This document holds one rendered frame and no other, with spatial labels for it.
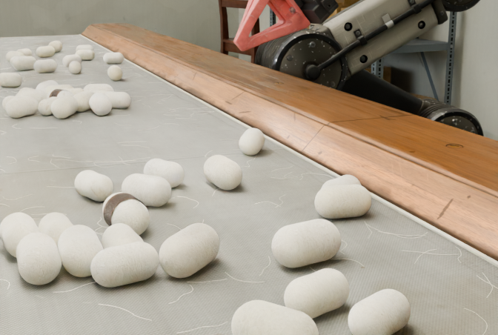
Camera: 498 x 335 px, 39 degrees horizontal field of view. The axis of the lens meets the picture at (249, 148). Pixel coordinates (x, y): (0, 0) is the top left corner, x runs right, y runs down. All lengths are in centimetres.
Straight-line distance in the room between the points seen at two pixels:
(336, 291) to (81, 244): 13
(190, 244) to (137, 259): 3
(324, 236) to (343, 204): 7
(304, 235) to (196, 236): 5
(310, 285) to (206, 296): 6
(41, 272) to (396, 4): 92
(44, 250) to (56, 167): 22
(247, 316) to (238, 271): 8
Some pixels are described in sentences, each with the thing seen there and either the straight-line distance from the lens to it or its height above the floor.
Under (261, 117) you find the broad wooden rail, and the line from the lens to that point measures 68.
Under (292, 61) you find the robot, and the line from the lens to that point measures 112.
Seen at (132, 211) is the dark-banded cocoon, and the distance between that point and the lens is 40.
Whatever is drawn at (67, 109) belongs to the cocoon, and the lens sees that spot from 74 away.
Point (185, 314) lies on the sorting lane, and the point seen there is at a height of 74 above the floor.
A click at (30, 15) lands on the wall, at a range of 531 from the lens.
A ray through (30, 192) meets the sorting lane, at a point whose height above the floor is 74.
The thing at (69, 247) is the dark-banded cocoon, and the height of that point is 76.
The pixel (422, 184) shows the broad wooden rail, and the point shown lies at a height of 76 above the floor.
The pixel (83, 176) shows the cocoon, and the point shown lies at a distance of 48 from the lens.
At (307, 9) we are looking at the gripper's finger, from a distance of 76.
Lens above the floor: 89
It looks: 14 degrees down
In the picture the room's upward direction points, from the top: straight up
